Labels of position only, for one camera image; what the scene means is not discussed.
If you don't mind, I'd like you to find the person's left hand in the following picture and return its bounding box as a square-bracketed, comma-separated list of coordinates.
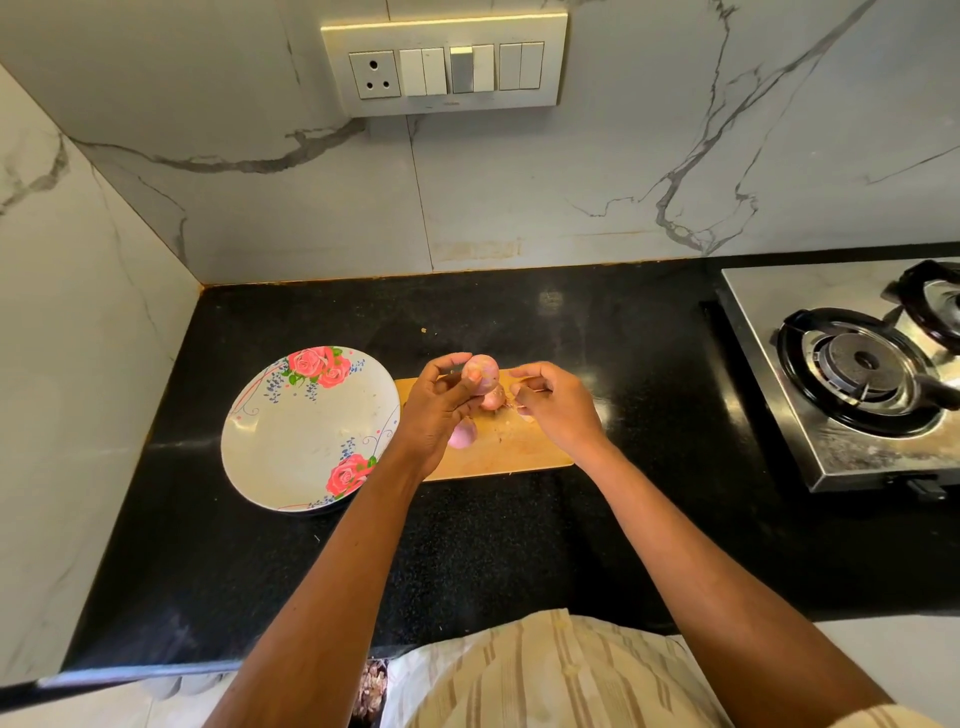
[388, 352, 509, 482]

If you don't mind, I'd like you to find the person's right hand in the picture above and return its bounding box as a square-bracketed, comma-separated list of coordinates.
[507, 360, 614, 467]

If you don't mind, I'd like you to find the person's right forearm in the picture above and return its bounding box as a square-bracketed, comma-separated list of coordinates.
[570, 441, 902, 728]

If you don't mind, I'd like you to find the person's left forearm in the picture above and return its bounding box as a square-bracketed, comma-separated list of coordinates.
[202, 453, 434, 728]

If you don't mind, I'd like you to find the wooden cutting board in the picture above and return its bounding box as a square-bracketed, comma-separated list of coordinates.
[393, 373, 576, 482]

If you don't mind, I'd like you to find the black stone countertop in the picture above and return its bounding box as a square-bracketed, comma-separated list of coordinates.
[60, 243, 960, 674]

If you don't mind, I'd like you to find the white floral plate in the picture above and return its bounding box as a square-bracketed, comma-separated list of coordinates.
[220, 345, 402, 513]

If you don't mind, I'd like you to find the stainless steel gas stove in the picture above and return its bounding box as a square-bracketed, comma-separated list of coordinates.
[715, 258, 960, 494]

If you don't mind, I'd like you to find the beige striped garment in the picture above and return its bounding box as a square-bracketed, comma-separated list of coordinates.
[378, 607, 737, 728]

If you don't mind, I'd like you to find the black stove burner grate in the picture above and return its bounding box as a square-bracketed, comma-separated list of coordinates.
[774, 306, 960, 438]
[888, 259, 960, 351]

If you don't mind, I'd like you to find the white wall switch panel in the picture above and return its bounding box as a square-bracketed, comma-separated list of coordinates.
[321, 12, 570, 119]

